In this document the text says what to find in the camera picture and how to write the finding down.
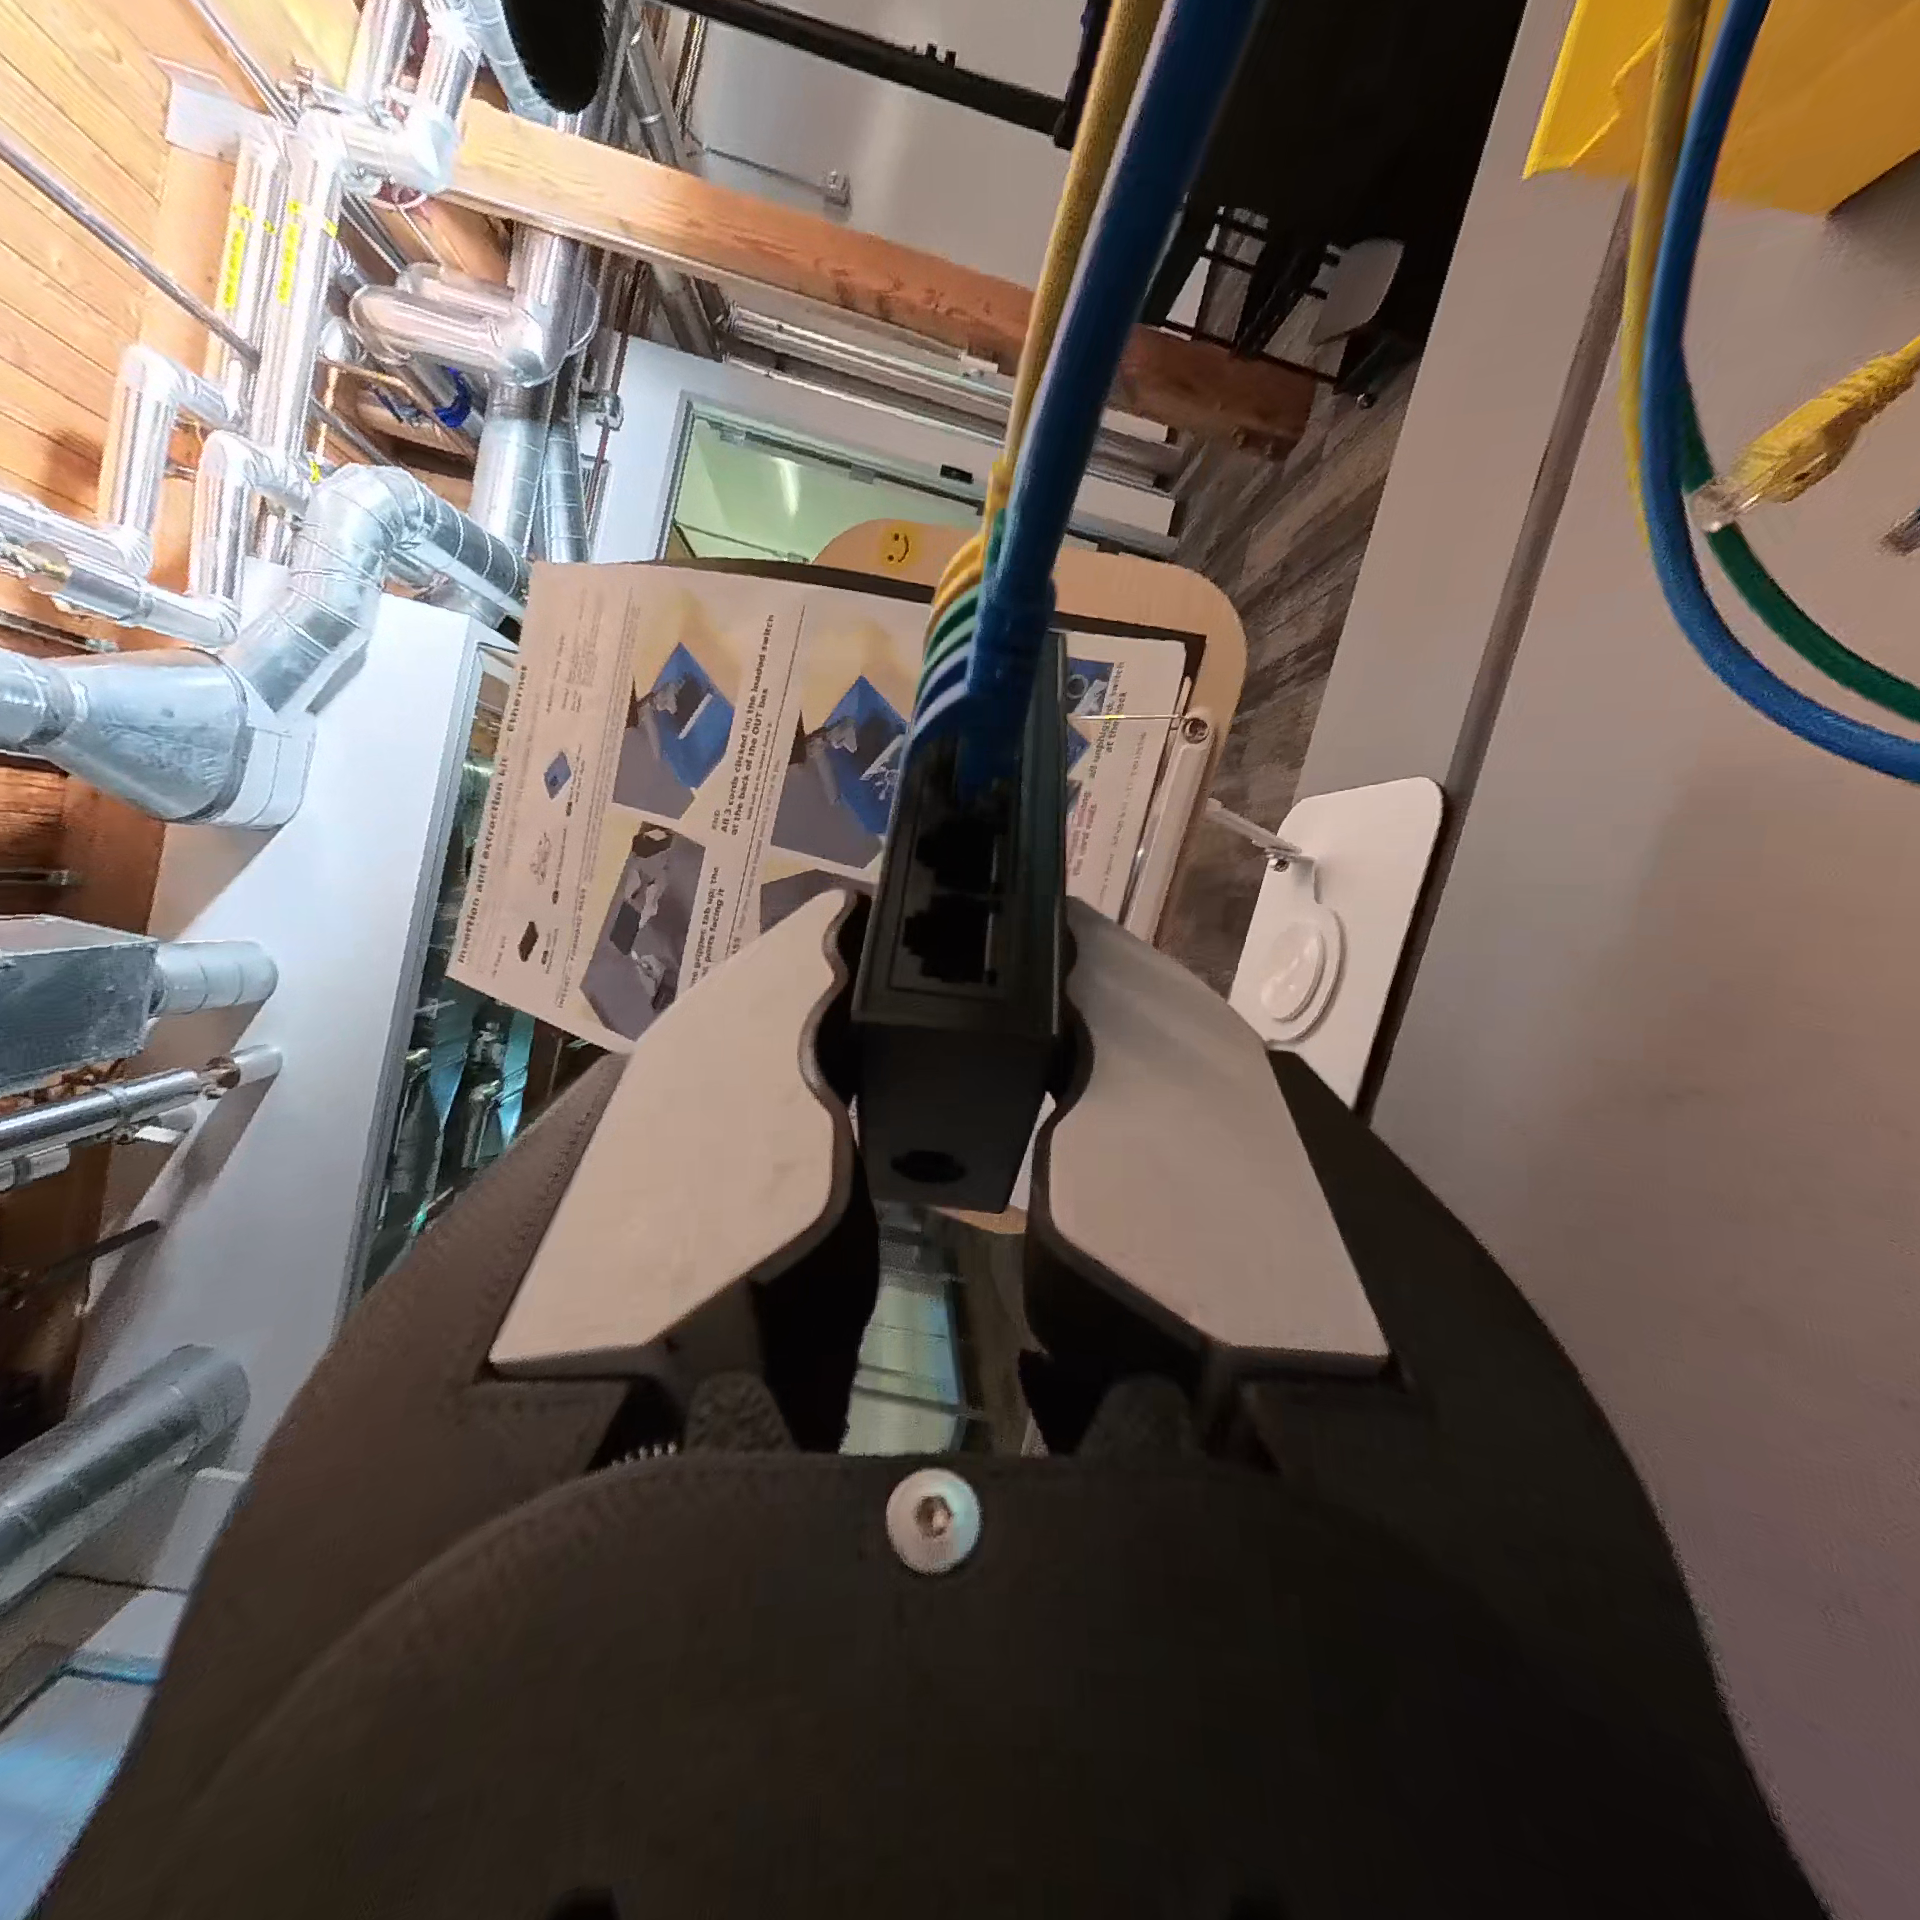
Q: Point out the black mesh panel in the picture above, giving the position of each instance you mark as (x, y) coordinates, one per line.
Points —
(1349, 120)

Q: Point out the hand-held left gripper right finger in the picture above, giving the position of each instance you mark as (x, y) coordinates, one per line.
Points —
(1201, 1185)

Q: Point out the wooden post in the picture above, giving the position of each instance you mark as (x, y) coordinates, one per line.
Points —
(780, 224)

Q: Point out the black rolling cart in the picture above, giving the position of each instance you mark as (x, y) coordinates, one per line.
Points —
(1289, 284)

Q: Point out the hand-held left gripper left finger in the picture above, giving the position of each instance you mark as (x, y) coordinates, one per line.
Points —
(705, 1172)

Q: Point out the yellow plastic bin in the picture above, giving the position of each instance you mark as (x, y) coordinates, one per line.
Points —
(1785, 107)

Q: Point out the black metal pole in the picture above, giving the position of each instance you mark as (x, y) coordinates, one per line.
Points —
(870, 54)

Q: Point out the silver insulated pipe cluster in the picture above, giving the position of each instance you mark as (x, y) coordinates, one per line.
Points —
(301, 376)

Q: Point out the black ethernet switch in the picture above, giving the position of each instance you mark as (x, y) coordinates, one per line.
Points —
(960, 932)

